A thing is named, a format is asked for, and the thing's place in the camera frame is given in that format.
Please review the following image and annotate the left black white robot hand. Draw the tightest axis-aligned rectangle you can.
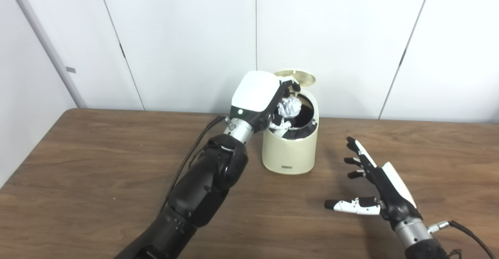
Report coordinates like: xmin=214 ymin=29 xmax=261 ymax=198
xmin=229 ymin=71 xmax=301 ymax=132

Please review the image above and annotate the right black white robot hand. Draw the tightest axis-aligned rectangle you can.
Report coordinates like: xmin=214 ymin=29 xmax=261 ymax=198
xmin=324 ymin=136 xmax=423 ymax=222

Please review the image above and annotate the white paper ball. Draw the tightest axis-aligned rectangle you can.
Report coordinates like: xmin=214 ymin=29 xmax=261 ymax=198
xmin=278 ymin=97 xmax=303 ymax=118

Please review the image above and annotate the cream round bin lid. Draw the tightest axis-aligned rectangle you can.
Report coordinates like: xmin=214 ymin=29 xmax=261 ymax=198
xmin=273 ymin=69 xmax=316 ymax=90

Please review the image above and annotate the black bin liner bag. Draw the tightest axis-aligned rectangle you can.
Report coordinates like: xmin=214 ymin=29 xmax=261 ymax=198
xmin=273 ymin=93 xmax=316 ymax=139

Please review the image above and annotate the cream-colored bin body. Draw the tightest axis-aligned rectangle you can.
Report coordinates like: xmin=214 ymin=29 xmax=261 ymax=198
xmin=262 ymin=89 xmax=319 ymax=175

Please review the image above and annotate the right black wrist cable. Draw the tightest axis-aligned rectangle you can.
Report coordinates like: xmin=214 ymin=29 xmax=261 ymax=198
xmin=427 ymin=220 xmax=496 ymax=259

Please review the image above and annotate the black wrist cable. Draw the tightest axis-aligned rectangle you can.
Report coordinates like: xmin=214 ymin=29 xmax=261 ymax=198
xmin=159 ymin=116 xmax=234 ymax=213
xmin=427 ymin=220 xmax=496 ymax=259

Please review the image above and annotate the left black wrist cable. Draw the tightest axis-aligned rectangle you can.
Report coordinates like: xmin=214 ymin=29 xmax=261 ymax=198
xmin=159 ymin=116 xmax=234 ymax=213

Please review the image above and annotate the grey wall corner post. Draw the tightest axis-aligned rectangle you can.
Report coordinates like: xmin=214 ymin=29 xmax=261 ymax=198
xmin=4 ymin=0 xmax=87 ymax=109

